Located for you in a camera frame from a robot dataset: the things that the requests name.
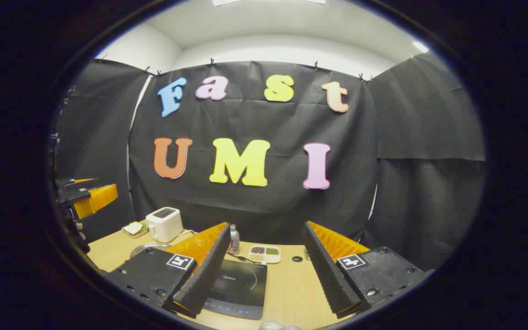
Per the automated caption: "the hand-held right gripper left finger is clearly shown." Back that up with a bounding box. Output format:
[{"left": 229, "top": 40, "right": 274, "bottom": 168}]
[{"left": 107, "top": 222, "right": 231, "bottom": 319}]

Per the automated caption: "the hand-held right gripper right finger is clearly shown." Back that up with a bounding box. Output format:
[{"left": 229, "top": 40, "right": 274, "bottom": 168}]
[{"left": 302, "top": 221, "right": 434, "bottom": 319}]

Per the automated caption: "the black induction cooktop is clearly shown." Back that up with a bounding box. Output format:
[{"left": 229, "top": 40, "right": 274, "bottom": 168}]
[{"left": 202, "top": 259, "right": 268, "bottom": 320}]

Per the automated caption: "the steel pot with black handle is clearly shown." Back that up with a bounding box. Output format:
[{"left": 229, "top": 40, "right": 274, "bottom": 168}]
[{"left": 130, "top": 243, "right": 173, "bottom": 258}]

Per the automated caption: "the silver drink bottle pink label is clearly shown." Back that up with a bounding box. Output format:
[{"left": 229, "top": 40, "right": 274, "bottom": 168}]
[{"left": 227, "top": 224, "right": 241, "bottom": 255}]

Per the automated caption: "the sandwich on small tray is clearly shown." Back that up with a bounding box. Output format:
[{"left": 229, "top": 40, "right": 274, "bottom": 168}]
[{"left": 122, "top": 221, "right": 149, "bottom": 238}]

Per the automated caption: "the white divided dish of beans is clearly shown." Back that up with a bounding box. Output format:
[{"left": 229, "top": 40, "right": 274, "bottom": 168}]
[{"left": 248, "top": 245, "right": 281, "bottom": 265}]

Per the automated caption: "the white toaster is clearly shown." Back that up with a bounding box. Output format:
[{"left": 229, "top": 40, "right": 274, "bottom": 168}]
[{"left": 146, "top": 207, "right": 184, "bottom": 243}]

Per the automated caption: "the black power cable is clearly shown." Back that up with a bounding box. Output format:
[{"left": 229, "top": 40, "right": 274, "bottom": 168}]
[{"left": 227, "top": 251, "right": 259, "bottom": 265}]

